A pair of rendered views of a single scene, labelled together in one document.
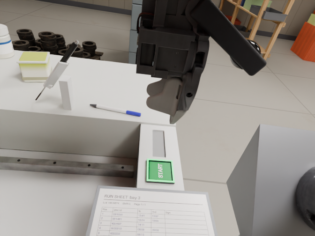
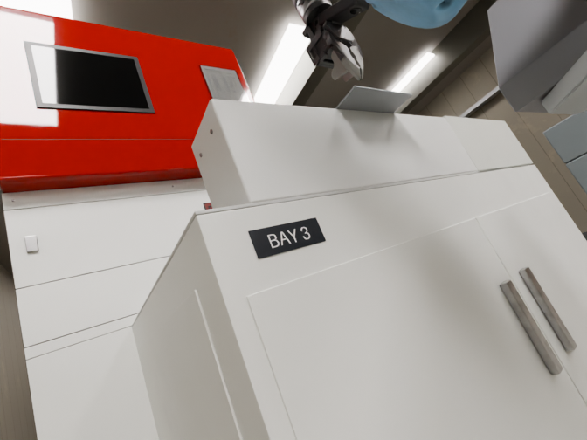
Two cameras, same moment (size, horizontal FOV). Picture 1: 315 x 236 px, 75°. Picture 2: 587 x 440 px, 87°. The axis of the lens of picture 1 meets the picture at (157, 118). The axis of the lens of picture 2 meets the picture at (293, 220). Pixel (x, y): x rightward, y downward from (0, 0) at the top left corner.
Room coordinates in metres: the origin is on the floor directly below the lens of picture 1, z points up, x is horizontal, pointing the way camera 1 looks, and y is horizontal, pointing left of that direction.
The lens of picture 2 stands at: (-0.25, -0.40, 0.70)
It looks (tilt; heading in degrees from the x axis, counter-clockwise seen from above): 15 degrees up; 59
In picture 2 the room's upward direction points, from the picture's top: 23 degrees counter-clockwise
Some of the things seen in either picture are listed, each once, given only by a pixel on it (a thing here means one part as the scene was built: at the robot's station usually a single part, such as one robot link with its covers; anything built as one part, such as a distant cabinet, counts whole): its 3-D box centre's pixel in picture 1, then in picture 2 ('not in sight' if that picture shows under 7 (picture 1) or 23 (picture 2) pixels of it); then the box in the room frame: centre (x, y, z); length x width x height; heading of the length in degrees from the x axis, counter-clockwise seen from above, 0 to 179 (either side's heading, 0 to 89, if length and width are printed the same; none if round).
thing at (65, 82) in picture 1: (58, 84); not in sight; (0.42, 0.25, 1.03); 0.06 x 0.04 x 0.13; 97
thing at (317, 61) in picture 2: (176, 24); (326, 36); (0.27, 0.00, 1.25); 0.09 x 0.08 x 0.12; 97
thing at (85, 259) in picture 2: not in sight; (189, 237); (-0.06, 0.53, 1.02); 0.81 x 0.03 x 0.40; 7
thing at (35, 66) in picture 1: (36, 66); not in sight; (0.54, 0.38, 1.00); 0.07 x 0.07 x 0.07; 22
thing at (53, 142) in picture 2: not in sight; (138, 159); (-0.10, 0.84, 1.52); 0.81 x 0.75 x 0.60; 7
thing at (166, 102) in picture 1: (166, 104); (341, 68); (0.25, -0.01, 1.14); 0.06 x 0.03 x 0.09; 97
